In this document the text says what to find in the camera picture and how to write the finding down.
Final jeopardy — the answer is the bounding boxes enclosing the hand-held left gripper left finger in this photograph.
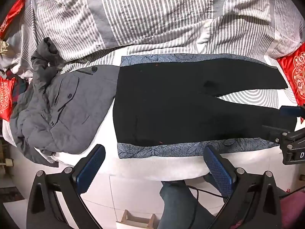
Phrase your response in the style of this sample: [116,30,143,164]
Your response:
[26,144,106,229]

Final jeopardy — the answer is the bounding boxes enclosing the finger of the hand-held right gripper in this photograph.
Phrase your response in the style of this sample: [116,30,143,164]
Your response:
[262,124,305,146]
[279,105,305,118]

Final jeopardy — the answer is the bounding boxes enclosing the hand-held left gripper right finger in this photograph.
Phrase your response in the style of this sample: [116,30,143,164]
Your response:
[202,144,283,229]

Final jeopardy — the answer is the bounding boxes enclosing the blue floral cloth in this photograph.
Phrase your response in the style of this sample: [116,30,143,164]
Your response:
[117,53,280,159]

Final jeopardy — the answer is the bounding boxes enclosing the black pants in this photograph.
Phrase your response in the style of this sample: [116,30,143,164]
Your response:
[114,58,298,146]

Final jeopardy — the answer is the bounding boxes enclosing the red embroidered cushion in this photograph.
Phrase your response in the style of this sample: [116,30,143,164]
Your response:
[0,76,16,122]
[276,43,305,106]

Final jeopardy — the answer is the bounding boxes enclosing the person's leg in jeans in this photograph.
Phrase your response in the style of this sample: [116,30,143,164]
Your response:
[158,180,215,229]

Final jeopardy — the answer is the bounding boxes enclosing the pink cloth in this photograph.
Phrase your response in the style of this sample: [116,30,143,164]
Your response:
[279,191,305,229]

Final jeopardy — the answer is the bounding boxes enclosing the grey quilted jacket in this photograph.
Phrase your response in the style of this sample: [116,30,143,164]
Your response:
[10,37,120,165]

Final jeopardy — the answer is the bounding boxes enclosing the cardboard box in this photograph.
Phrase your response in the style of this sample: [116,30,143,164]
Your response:
[116,209,159,229]

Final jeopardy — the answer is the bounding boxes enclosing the dark plaid cloth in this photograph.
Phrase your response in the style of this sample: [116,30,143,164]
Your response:
[6,69,29,101]

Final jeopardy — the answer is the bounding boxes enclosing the beige crumpled cloth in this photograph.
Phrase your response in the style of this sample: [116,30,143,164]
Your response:
[0,40,9,56]

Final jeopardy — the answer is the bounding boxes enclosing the grey white striped duvet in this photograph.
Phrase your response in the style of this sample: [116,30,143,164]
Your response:
[1,0,305,148]

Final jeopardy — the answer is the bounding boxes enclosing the red satin cloth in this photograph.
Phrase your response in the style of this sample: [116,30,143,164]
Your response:
[0,0,26,39]

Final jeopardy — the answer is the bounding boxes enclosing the black cable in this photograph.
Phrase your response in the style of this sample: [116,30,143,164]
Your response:
[186,185,229,199]

